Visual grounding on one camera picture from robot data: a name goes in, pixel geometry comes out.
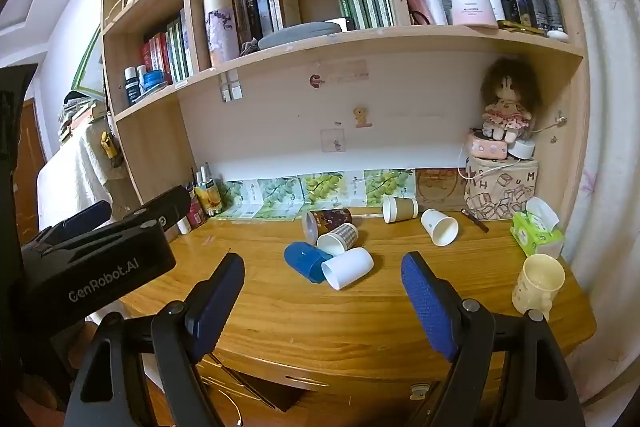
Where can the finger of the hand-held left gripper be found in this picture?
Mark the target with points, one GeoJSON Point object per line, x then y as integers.
{"type": "Point", "coordinates": [165, 202]}
{"type": "Point", "coordinates": [87, 216]}

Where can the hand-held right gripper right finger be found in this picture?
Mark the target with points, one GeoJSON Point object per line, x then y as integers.
{"type": "Point", "coordinates": [426, 302]}

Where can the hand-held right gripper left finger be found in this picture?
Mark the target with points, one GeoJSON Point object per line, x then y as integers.
{"type": "Point", "coordinates": [216, 307]}

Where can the white plastic cup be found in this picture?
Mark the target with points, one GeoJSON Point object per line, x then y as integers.
{"type": "Point", "coordinates": [347, 268]}

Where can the white paper cup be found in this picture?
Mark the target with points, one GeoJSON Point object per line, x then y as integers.
{"type": "Point", "coordinates": [440, 227]}

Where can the brown sleeved paper cup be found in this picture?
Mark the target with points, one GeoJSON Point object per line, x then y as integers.
{"type": "Point", "coordinates": [402, 209]}

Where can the blue plastic cup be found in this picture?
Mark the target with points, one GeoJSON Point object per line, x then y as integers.
{"type": "Point", "coordinates": [302, 259]}

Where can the grid patterned paper cup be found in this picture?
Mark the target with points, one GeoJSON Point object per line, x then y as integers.
{"type": "Point", "coordinates": [341, 237]}

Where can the dark brown paper cup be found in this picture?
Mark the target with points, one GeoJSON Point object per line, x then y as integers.
{"type": "Point", "coordinates": [330, 219]}

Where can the red small box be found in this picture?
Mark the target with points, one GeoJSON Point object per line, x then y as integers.
{"type": "Point", "coordinates": [196, 214]}

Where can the white cloth cover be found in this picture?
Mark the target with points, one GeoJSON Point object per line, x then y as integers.
{"type": "Point", "coordinates": [75, 177]}

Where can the dark pen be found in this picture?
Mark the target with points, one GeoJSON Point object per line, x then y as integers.
{"type": "Point", "coordinates": [475, 220]}

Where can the pile of books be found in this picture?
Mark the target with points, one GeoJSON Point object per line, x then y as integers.
{"type": "Point", "coordinates": [80, 112]}

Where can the cream ceramic mug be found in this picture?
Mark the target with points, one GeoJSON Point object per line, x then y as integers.
{"type": "Point", "coordinates": [537, 287]}

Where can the brown cartoon card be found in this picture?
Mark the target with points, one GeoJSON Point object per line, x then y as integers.
{"type": "Point", "coordinates": [440, 189]}

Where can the dark bottle white cap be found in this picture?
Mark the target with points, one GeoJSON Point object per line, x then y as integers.
{"type": "Point", "coordinates": [132, 87]}

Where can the blue ink jar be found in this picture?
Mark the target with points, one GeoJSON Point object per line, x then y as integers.
{"type": "Point", "coordinates": [154, 82]}

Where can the green tissue pack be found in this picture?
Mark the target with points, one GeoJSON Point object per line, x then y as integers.
{"type": "Point", "coordinates": [535, 232]}

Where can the block print storage box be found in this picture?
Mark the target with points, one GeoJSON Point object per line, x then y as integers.
{"type": "Point", "coordinates": [505, 192]}

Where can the row of red green books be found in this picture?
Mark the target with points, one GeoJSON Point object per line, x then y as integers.
{"type": "Point", "coordinates": [170, 52]}

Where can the leaf print paper panels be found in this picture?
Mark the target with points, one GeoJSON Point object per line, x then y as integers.
{"type": "Point", "coordinates": [320, 189]}

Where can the pink music box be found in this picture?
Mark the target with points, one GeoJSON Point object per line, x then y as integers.
{"type": "Point", "coordinates": [487, 147]}

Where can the white floral thermos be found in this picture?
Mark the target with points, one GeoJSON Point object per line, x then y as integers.
{"type": "Point", "coordinates": [221, 32]}

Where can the white tape roll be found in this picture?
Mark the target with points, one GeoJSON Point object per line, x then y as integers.
{"type": "Point", "coordinates": [521, 150]}

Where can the wooden bookshelf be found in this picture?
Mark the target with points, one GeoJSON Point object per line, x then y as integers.
{"type": "Point", "coordinates": [280, 57]}

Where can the curly haired rag doll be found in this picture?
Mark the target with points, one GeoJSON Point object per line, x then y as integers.
{"type": "Point", "coordinates": [507, 107]}

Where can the grey round cushion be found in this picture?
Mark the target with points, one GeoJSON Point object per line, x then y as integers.
{"type": "Point", "coordinates": [300, 34]}

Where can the row of dark books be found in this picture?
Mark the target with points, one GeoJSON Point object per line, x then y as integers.
{"type": "Point", "coordinates": [260, 7]}

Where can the white curtain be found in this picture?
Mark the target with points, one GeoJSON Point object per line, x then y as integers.
{"type": "Point", "coordinates": [600, 157]}

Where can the pink cream jar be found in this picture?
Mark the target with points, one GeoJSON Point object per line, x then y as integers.
{"type": "Point", "coordinates": [474, 12]}

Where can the wooden figure wall hook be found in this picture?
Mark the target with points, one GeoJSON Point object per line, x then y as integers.
{"type": "Point", "coordinates": [361, 117]}

